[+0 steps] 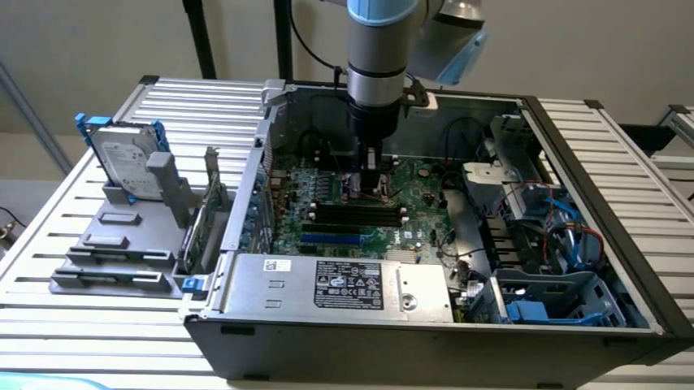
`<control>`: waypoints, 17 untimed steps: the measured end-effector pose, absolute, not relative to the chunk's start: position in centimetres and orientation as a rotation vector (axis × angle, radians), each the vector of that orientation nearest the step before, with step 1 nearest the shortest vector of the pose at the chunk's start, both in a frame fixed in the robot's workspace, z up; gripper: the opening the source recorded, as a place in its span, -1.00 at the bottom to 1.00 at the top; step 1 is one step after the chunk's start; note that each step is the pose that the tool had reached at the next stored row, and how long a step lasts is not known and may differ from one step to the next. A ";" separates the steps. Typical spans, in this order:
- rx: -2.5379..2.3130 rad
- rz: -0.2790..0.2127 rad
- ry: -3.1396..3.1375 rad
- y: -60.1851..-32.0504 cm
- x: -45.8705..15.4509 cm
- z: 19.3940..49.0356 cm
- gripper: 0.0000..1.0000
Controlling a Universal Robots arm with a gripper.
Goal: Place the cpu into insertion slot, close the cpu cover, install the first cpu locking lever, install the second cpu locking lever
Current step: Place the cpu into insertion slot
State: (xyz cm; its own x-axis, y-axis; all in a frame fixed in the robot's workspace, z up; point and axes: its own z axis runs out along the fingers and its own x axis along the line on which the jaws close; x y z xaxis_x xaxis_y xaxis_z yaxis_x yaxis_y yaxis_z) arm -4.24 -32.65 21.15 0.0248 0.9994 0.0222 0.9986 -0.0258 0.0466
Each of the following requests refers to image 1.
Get black stand pole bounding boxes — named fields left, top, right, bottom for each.
left=180, top=0, right=219, bottom=80
left=273, top=0, right=295, bottom=82

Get silver hard disk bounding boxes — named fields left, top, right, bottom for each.
left=88, top=123, right=166, bottom=202

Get green motherboard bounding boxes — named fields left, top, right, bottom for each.
left=269, top=154, right=493, bottom=290

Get grey metal drive cage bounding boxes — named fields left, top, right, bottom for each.
left=459, top=113, right=569, bottom=223

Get silver power supply unit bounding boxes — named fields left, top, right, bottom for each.
left=219, top=253, right=455, bottom=324

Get small finned chipset heatsink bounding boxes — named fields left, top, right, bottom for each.
left=386, top=249, right=419, bottom=266

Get blue disk caddy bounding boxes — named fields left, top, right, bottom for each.
left=74, top=113, right=183, bottom=206

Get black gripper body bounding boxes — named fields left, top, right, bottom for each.
left=346, top=99, right=402, bottom=171

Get black open PC case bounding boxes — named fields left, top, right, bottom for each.
left=182, top=80, right=694, bottom=383

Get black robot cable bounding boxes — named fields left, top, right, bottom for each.
left=289, top=0, right=349, bottom=91

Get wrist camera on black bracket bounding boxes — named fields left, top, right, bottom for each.
left=402, top=80, right=438, bottom=118

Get grey parts rack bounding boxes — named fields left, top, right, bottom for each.
left=48, top=151, right=243, bottom=301

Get black RAM slots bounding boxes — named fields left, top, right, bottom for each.
left=313, top=201, right=409, bottom=229

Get green graphics card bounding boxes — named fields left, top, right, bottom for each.
left=176, top=145, right=233, bottom=274

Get black expansion slot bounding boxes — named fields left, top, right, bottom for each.
left=301, top=222, right=363, bottom=236

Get red wire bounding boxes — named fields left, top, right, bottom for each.
left=501, top=184, right=606, bottom=269

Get teal cloth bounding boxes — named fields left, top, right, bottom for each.
left=0, top=370, right=106, bottom=390

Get black cable with plug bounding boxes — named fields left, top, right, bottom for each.
left=0, top=206, right=30, bottom=247

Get grey metal disk bay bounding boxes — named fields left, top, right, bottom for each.
left=489, top=267, right=630, bottom=328

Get thin metal locking lever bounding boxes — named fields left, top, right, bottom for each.
left=379, top=184, right=418, bottom=202
left=327, top=149, right=361, bottom=176

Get blue wire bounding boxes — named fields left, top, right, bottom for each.
left=535, top=194, right=593, bottom=271

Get grey corner clamp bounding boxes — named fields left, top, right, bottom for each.
left=259, top=78, right=298, bottom=108

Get CPU socket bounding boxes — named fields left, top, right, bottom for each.
left=339, top=171, right=397, bottom=203

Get metal socket cover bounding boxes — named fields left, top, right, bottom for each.
left=342, top=171, right=363, bottom=197

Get black wire loop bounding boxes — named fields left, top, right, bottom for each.
left=442, top=116, right=487, bottom=163

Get blue expansion slot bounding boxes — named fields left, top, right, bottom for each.
left=299, top=232, right=363, bottom=247

